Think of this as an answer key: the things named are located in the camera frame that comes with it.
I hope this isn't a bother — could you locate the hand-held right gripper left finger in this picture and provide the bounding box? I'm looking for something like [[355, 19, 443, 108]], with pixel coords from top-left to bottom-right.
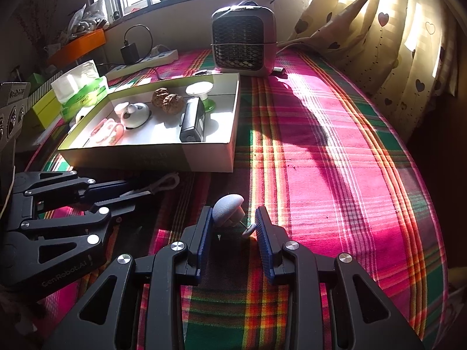
[[42, 205, 214, 350]]

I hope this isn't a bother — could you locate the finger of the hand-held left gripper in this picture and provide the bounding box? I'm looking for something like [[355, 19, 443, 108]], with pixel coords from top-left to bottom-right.
[[11, 193, 149, 266], [11, 171, 156, 205]]

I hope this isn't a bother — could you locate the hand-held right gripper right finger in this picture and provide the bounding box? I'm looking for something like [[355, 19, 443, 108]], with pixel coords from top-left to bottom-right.
[[254, 205, 426, 350]]

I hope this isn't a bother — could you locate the grey white mushroom-shaped gadget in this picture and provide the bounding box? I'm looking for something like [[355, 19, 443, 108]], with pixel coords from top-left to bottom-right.
[[212, 194, 258, 239]]

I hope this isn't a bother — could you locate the pink clip holder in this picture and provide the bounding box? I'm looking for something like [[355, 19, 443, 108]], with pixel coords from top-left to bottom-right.
[[89, 118, 125, 144]]

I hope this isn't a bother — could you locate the silver metal clip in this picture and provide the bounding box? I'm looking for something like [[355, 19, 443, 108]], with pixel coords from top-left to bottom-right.
[[120, 173, 181, 197]]

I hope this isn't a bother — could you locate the white round face toy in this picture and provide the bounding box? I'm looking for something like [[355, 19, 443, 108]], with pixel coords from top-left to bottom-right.
[[122, 102, 151, 129]]

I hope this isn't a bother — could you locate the green white cardboard box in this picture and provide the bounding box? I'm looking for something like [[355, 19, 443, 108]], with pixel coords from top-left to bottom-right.
[[58, 73, 241, 173]]

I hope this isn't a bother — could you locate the brown walnut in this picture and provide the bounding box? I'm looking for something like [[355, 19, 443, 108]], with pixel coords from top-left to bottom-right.
[[151, 87, 172, 108], [161, 94, 184, 114]]

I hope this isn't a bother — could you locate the black case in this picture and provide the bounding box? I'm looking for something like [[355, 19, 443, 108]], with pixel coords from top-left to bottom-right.
[[180, 97, 206, 143]]

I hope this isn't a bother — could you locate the lime green box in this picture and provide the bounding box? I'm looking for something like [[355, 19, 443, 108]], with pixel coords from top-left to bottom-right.
[[31, 89, 62, 130]]

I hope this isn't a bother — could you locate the green white tissue pack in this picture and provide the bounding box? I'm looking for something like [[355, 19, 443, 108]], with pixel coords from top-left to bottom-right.
[[51, 61, 109, 121]]

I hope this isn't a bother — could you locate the plaid cloth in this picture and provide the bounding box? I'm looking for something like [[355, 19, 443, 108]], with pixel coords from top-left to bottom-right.
[[25, 47, 449, 350]]

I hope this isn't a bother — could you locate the printed grey carton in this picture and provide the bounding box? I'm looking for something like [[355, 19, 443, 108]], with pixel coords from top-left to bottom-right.
[[0, 82, 32, 190]]

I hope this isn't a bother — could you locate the dark green box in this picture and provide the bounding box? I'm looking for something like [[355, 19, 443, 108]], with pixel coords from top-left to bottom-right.
[[31, 72, 52, 88]]

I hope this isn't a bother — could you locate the black charger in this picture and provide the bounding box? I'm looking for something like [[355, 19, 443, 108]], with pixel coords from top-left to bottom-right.
[[121, 44, 138, 64]]

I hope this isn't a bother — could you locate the white power strip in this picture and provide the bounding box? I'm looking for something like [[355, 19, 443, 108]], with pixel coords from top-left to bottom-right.
[[106, 49, 179, 77]]

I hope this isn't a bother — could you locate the orange storage box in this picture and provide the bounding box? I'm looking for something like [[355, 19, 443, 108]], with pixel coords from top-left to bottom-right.
[[47, 29, 106, 68]]

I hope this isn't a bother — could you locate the plastic bags pile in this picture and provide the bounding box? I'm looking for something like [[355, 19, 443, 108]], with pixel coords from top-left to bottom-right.
[[67, 0, 110, 33]]

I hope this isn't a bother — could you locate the grey portable heater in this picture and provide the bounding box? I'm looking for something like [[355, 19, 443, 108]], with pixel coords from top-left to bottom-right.
[[211, 2, 278, 77]]

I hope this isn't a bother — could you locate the heart print pillow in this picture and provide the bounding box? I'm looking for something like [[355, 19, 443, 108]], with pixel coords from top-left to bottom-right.
[[285, 0, 380, 95]]

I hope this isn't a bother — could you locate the heart print curtain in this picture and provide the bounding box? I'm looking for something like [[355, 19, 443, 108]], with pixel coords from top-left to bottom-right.
[[365, 0, 460, 117]]

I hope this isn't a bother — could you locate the black charger cable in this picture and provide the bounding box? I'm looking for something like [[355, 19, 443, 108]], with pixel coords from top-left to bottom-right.
[[124, 25, 154, 57]]

